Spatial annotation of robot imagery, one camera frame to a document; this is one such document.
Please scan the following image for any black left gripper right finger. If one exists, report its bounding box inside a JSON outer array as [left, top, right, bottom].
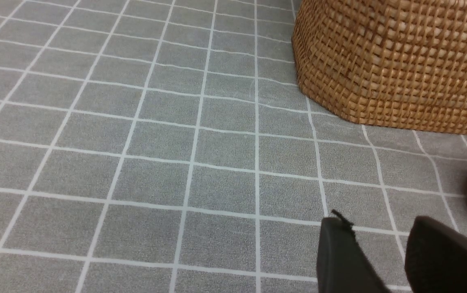
[[404, 216, 467, 293]]

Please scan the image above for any grey checkered tablecloth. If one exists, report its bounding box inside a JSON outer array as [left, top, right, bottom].
[[0, 0, 467, 293]]

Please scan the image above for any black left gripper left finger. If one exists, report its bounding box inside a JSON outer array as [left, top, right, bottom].
[[316, 210, 390, 293]]

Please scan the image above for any woven wicker basket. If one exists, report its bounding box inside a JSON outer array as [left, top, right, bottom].
[[292, 0, 467, 135]]

